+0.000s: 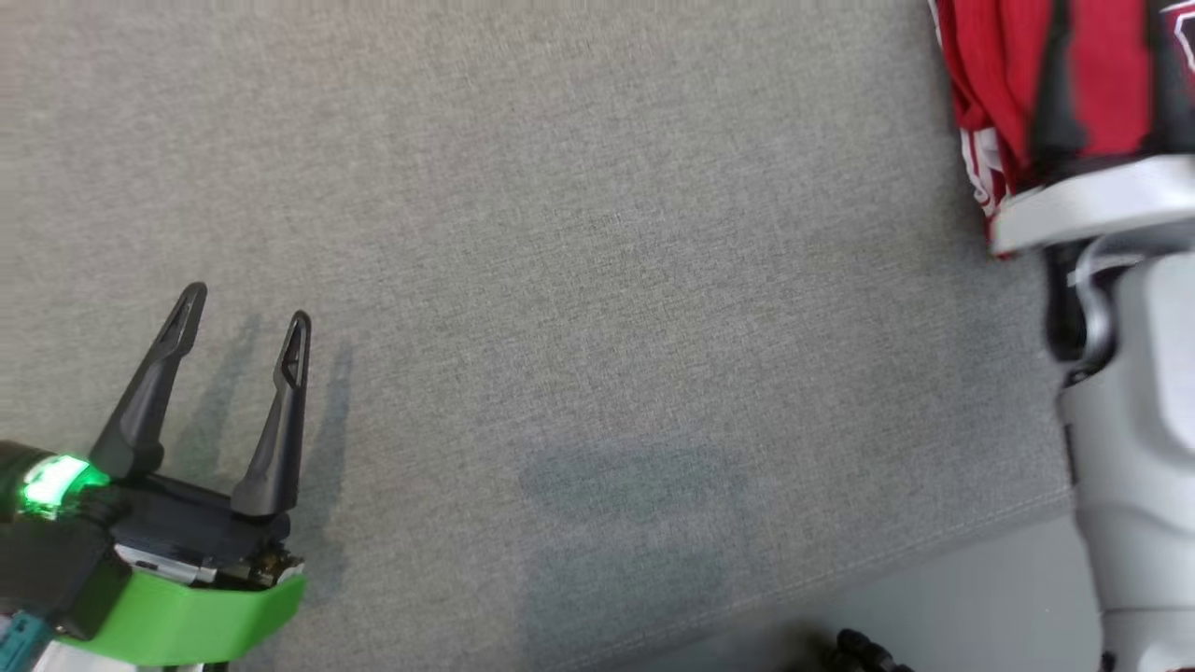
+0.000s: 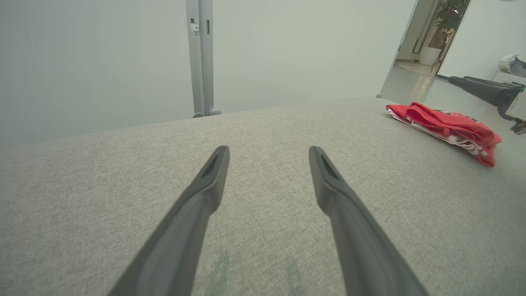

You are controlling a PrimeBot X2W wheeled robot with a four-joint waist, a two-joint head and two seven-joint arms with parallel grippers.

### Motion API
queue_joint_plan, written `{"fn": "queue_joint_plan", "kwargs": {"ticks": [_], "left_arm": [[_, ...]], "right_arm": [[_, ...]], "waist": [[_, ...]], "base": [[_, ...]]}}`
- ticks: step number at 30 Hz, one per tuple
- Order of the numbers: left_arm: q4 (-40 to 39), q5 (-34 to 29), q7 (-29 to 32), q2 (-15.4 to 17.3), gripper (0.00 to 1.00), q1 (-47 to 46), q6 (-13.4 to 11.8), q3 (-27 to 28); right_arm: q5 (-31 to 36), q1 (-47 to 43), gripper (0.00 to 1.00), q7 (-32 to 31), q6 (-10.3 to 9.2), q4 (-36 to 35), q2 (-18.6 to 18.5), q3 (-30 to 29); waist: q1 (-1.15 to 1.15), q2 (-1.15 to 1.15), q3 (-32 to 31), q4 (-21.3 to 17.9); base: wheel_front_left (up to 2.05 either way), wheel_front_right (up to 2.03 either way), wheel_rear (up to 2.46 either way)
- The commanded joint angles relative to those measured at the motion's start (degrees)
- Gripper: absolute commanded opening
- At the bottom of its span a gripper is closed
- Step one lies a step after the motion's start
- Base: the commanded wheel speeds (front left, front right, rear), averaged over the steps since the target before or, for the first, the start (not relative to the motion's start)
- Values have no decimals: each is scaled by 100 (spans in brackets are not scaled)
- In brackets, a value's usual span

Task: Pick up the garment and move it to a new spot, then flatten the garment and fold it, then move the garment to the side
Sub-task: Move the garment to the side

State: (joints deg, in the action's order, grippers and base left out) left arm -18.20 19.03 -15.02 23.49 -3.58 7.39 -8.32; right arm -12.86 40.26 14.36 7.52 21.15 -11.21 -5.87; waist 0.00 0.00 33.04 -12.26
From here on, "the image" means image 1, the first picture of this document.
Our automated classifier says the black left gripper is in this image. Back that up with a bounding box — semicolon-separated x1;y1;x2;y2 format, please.
0;282;313;640

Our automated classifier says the grey fabric sofa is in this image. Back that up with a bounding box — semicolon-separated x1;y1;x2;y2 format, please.
0;0;1075;672

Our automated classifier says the teal left cable connector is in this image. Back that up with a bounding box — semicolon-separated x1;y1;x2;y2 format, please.
0;611;31;668

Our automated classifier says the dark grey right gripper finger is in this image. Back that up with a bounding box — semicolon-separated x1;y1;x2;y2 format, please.
1025;0;1090;185
1150;19;1195;158

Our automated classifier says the red shirt with white sleeves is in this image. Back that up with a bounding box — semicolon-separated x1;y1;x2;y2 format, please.
932;0;1195;258

